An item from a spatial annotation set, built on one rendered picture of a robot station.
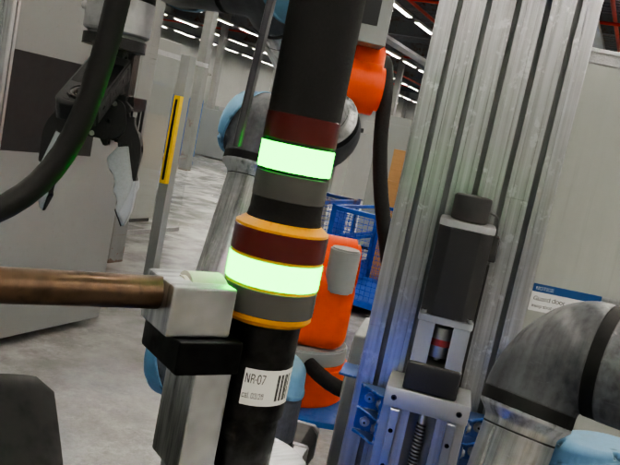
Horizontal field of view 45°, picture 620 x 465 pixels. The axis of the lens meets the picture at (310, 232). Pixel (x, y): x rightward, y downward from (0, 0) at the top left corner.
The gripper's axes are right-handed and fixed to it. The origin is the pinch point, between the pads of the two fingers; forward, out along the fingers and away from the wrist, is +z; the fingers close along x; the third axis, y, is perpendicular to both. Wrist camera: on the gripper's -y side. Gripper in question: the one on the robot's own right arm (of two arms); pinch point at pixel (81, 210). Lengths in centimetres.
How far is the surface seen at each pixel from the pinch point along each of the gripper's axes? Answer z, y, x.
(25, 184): -10, -57, -16
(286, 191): -12, -52, -25
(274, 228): -10, -53, -25
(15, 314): 129, 347, 137
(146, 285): -7, -55, -20
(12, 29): -22, 78, 45
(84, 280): -7, -56, -18
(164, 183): 53, 520, 98
